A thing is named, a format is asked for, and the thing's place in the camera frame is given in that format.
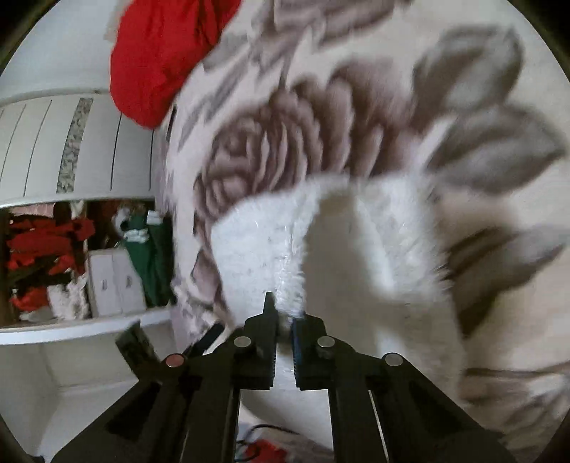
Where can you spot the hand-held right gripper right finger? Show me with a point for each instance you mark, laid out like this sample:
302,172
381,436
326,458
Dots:
297,347

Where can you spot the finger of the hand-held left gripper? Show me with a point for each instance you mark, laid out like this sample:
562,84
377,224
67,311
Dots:
208,337

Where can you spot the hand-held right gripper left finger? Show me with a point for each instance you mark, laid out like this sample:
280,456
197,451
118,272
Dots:
269,322

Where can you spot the white fluffy garment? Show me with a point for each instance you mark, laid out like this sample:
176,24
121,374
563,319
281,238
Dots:
356,249

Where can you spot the pile of red clothes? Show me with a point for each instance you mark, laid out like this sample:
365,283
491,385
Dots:
44,249

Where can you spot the white box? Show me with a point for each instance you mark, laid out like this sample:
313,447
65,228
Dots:
131,280
100,285

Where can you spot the green garment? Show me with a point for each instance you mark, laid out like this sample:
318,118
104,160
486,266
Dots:
151,262

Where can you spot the red object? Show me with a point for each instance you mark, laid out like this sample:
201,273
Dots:
267,452

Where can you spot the white plush toy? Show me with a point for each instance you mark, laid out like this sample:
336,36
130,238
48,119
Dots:
124,220

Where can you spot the white shelf cabinet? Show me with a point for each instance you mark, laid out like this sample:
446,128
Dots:
40,147

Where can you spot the floral plush blanket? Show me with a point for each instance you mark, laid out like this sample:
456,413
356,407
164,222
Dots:
347,111

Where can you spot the red cloth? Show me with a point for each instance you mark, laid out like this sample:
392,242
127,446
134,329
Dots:
156,58

